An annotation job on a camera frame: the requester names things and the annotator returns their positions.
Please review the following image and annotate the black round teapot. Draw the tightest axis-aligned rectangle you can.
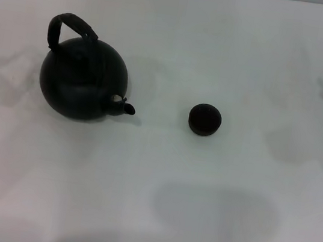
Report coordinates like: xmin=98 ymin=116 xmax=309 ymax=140
xmin=34 ymin=9 xmax=149 ymax=129

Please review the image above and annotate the small dark teacup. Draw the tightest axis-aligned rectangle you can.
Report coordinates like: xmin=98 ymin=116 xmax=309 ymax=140
xmin=186 ymin=101 xmax=224 ymax=139

